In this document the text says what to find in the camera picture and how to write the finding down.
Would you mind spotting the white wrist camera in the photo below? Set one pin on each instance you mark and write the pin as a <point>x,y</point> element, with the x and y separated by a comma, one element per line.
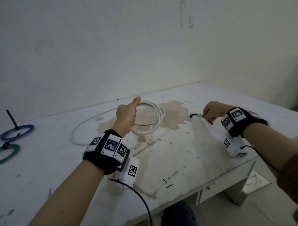
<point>123,179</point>
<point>232,149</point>

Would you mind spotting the person's left forearm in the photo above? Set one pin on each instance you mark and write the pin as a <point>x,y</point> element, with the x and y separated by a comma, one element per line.
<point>69,198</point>

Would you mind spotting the black right wristband with markers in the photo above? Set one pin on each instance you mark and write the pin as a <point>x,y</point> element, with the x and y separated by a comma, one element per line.
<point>251,123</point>

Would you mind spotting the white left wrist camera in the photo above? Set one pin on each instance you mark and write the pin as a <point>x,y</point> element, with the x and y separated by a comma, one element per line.
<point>123,179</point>

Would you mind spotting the person's left hand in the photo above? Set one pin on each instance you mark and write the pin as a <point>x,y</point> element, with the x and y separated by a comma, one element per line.
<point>125,116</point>

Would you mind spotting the person's right forearm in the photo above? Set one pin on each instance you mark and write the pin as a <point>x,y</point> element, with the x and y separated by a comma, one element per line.
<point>267,144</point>

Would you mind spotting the person's right hand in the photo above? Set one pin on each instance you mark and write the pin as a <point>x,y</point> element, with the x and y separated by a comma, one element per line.
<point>216,110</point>

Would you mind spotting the brown right sleeve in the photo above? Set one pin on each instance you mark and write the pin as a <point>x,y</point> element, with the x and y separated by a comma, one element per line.
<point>291,177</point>

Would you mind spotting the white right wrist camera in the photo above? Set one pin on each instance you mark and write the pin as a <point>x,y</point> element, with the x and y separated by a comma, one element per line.
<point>232,149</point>

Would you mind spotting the black zip tie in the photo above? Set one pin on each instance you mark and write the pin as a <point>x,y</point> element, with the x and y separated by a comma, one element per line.
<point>193,114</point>
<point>11,118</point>
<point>5,145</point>

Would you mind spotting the person's leg in blue jeans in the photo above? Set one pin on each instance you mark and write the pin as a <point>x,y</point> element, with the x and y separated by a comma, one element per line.
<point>177,216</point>

